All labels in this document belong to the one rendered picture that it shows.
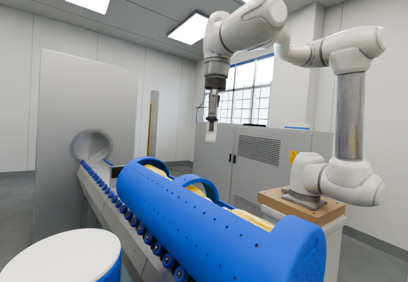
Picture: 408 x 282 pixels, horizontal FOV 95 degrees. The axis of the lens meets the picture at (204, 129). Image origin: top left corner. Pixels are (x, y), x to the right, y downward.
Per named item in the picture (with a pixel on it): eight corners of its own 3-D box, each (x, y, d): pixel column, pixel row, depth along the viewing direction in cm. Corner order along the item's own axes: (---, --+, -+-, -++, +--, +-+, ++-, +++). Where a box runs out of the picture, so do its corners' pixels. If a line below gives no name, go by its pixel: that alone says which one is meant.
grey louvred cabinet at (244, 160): (211, 191, 397) (217, 123, 392) (321, 254, 222) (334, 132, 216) (189, 195, 366) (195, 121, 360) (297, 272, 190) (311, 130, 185)
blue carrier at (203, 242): (163, 199, 117) (166, 154, 116) (321, 313, 52) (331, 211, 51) (114, 211, 98) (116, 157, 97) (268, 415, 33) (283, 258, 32)
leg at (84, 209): (84, 254, 193) (88, 194, 190) (85, 258, 188) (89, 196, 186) (78, 256, 189) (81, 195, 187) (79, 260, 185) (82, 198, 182)
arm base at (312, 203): (288, 190, 120) (289, 182, 120) (328, 204, 103) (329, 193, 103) (273, 195, 109) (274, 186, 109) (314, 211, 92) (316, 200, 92)
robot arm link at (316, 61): (290, 43, 92) (319, 34, 80) (311, 47, 101) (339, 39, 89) (290, 71, 94) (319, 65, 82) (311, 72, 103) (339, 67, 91)
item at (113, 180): (123, 184, 143) (124, 164, 142) (125, 186, 140) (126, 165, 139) (108, 187, 136) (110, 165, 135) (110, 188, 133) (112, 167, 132)
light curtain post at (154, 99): (144, 269, 179) (156, 91, 173) (147, 273, 175) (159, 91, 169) (138, 272, 175) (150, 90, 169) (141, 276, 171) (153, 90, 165)
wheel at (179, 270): (182, 263, 63) (178, 261, 62) (190, 271, 59) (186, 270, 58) (174, 277, 61) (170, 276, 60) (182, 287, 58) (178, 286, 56)
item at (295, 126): (288, 128, 235) (288, 123, 234) (309, 130, 217) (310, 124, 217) (284, 128, 227) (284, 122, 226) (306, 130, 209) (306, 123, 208)
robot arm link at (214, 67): (229, 66, 68) (228, 82, 69) (204, 65, 69) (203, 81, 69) (231, 57, 59) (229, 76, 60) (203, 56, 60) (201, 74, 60)
